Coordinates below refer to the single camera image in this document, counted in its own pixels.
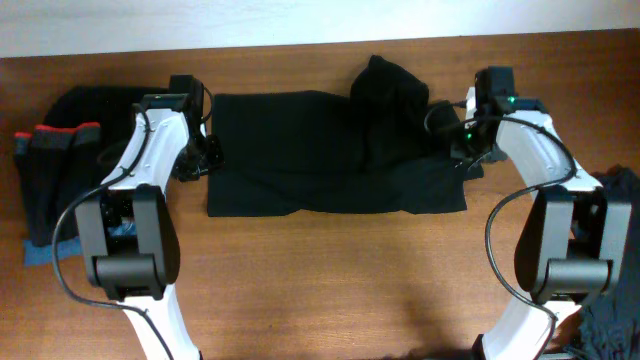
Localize dark grey knit garment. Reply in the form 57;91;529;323
569;165;640;360

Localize left dark sock red cuff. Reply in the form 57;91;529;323
14;132;34;205

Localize dark sock red cuff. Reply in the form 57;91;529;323
14;132;34;205
27;126;74;247
56;122;101;216

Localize black t-shirt with logo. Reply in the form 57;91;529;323
207;55;484;217

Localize middle dark sock red cuff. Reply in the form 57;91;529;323
27;126;74;247

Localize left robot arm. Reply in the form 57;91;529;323
73;75;224;359

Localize folded black garment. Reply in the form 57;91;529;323
44;86;167;187

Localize right dark sock red cuff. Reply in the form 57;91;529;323
56;122;101;216

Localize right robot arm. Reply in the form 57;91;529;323
449;66;632;360

